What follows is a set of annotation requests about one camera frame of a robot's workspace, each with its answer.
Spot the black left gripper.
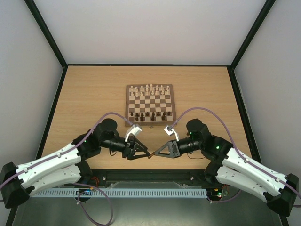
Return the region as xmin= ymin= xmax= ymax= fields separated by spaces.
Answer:
xmin=101 ymin=135 xmax=150 ymax=160

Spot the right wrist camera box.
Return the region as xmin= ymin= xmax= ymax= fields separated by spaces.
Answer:
xmin=164 ymin=126 xmax=180 ymax=141

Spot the grey slotted cable duct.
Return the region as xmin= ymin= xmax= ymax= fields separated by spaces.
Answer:
xmin=34 ymin=188 xmax=207 ymax=198

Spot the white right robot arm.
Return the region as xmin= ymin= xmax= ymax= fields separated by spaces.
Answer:
xmin=154 ymin=119 xmax=299 ymax=217

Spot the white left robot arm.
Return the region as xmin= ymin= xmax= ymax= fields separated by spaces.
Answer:
xmin=0 ymin=118 xmax=150 ymax=209

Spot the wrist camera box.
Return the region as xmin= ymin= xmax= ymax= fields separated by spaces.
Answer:
xmin=125 ymin=124 xmax=142 ymax=142
xmin=164 ymin=126 xmax=180 ymax=141

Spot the wooden chess board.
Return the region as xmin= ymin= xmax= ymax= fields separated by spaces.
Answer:
xmin=125 ymin=83 xmax=177 ymax=126

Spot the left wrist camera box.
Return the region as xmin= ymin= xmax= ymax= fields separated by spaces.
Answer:
xmin=125 ymin=124 xmax=142 ymax=142

